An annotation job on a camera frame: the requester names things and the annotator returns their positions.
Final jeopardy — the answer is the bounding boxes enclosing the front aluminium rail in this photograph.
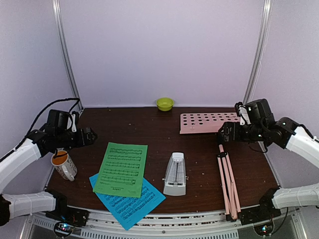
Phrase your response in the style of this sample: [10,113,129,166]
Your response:
[24,206,307,239]

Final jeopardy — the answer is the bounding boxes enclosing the blue sheet music paper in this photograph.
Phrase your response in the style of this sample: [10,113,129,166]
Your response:
[96,179,166,230]

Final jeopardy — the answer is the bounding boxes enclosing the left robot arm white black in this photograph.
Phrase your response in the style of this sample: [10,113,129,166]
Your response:
[0,110,98,225]

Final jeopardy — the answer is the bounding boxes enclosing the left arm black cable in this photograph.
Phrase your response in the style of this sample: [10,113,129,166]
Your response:
[23,98,82,142]

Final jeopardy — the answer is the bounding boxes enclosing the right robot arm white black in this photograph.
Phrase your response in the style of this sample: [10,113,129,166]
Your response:
[218,99,319,220]

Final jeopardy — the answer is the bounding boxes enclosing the green sheet music paper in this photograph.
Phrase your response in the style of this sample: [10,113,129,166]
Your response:
[93,142,148,198]

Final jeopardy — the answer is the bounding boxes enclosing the aluminium corner post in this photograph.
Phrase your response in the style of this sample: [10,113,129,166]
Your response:
[243,0,273,104]
[52,0,80,98]

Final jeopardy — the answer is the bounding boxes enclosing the pink folding music stand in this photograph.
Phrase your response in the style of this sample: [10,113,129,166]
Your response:
[180,113,241,221]

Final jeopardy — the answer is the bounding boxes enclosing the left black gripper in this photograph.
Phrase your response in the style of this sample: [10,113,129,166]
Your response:
[55,126,97,150]

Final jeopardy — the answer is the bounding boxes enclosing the yellow-green plastic bowl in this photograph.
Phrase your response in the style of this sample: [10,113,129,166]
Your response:
[156,97,174,112]

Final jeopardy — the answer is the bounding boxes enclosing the right aluminium corner post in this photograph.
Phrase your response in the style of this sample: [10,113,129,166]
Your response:
[243,0,273,104]

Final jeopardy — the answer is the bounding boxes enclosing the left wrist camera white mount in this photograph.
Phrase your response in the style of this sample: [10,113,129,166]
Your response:
[71,111,80,132]

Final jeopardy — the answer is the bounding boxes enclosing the white metronome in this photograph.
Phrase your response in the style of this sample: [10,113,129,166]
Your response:
[163,152,186,197]

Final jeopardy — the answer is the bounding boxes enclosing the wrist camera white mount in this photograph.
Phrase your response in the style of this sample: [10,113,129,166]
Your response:
[71,111,80,132]
[235,102,250,125]

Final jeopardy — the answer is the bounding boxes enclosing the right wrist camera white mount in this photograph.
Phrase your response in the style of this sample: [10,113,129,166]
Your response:
[235,102,250,125]

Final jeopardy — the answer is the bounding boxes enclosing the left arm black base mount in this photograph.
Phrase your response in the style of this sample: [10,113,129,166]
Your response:
[45,190,89,227]

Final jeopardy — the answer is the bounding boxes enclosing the left aluminium corner post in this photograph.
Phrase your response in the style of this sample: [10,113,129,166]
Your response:
[52,0,80,98]

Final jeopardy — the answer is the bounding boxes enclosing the white patterned mug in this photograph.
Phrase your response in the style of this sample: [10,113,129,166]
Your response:
[51,150,78,182]

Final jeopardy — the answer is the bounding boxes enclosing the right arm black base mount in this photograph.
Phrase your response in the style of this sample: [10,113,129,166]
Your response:
[240,188,281,225]

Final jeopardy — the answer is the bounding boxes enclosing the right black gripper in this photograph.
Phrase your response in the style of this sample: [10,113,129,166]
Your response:
[218,121,266,142]

